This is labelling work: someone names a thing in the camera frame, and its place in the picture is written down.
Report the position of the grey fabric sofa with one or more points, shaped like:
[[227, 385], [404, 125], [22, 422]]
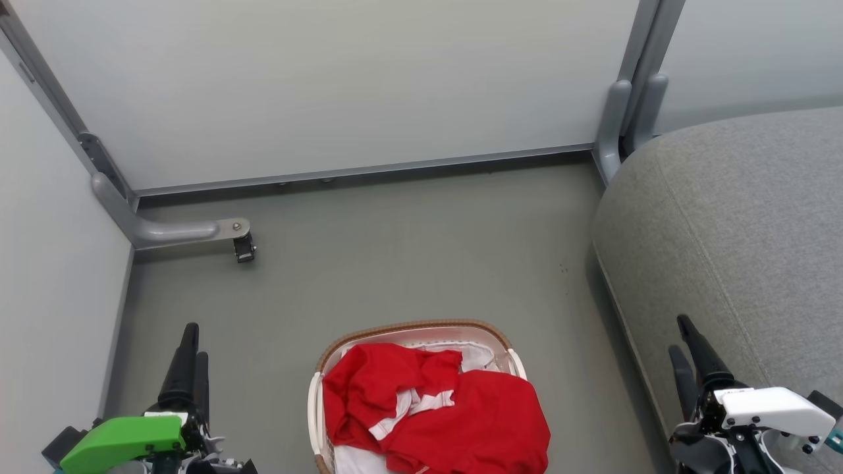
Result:
[[744, 230]]

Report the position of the grey partition corner post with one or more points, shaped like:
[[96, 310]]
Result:
[[46, 85]]

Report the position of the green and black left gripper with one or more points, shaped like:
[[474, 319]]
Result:
[[122, 444]]

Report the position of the long grey partition foot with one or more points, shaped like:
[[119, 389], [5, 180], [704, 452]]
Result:
[[164, 230]]

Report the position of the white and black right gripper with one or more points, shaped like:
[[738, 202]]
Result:
[[770, 408]]

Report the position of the white basket liner cloth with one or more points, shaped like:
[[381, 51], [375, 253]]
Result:
[[477, 355]]

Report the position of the white woven laundry basket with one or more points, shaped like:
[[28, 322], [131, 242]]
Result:
[[421, 328]]

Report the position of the grey partition double post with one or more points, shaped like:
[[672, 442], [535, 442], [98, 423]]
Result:
[[649, 39]]

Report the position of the black caster wheel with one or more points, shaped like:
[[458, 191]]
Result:
[[244, 249]]

